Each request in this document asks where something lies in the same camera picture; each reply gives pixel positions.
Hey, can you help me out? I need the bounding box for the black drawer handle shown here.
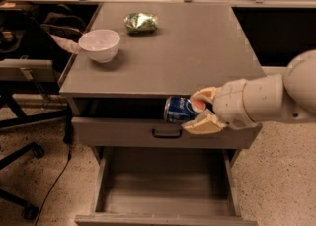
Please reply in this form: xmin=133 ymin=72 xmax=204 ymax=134
xmin=151 ymin=129 xmax=182 ymax=139

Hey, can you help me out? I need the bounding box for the black office chair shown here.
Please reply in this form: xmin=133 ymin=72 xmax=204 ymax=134
xmin=0 ymin=2 xmax=73 ymax=221

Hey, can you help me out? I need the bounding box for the black floor cable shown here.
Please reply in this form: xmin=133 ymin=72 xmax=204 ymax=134
xmin=33 ymin=111 xmax=74 ymax=226

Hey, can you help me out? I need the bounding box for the green chip bag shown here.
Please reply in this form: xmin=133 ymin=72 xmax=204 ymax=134
xmin=124 ymin=12 xmax=158 ymax=34

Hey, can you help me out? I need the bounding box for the grey top drawer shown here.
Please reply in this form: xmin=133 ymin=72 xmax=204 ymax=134
xmin=72 ymin=117 xmax=262 ymax=149

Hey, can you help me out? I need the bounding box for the white ceramic bowl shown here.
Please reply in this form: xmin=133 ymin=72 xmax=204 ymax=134
xmin=78 ymin=29 xmax=120 ymax=63

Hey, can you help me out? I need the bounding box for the grey drawer cabinet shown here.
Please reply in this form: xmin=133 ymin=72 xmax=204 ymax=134
xmin=58 ymin=1 xmax=277 ymax=169

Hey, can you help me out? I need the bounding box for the blue pepsi can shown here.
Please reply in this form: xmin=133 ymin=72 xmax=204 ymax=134
xmin=164 ymin=96 xmax=206 ymax=123

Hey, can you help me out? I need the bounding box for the dark jacket on chair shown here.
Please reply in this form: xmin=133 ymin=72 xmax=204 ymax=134
xmin=39 ymin=3 xmax=87 ymax=73

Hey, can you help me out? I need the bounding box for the open grey middle drawer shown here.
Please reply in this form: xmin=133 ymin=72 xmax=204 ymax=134
xmin=75 ymin=147 xmax=258 ymax=226

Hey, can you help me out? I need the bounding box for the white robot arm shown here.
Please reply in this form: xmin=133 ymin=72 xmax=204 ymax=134
xmin=182 ymin=50 xmax=316 ymax=134

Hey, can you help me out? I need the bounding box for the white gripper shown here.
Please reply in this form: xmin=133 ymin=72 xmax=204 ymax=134
xmin=182 ymin=79 xmax=257 ymax=135

